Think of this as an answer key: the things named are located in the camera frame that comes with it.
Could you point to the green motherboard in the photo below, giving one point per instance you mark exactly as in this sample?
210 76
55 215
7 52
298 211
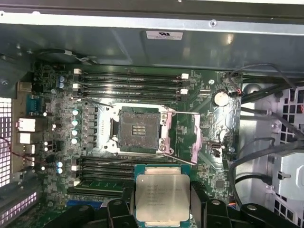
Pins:
206 171

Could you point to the round coin cell battery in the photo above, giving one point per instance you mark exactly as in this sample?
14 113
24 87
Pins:
221 98

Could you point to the RAM slot black clips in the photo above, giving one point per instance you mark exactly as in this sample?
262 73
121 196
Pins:
85 161
104 176
130 82
130 96

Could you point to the CPU socket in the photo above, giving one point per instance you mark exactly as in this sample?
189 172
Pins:
140 118

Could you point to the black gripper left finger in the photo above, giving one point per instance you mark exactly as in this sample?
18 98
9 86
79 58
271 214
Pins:
118 213

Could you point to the metal socket cover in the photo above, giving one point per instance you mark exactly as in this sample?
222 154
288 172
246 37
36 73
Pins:
197 142

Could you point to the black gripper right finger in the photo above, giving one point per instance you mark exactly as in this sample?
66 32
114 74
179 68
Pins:
213 213

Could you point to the blue expansion slot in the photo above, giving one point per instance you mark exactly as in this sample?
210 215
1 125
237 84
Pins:
80 203

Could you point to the silver CPU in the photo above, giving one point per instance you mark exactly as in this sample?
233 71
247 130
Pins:
162 197

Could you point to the white label sticker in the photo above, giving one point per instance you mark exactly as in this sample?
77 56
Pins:
164 35

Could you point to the black and grey PC case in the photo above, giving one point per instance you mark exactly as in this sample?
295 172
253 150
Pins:
190 52

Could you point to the green RAM stick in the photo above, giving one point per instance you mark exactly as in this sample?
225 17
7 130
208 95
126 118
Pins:
102 186

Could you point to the metal locking lever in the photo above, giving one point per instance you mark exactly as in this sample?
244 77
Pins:
95 102

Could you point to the black expansion slot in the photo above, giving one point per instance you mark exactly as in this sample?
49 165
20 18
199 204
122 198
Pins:
95 194

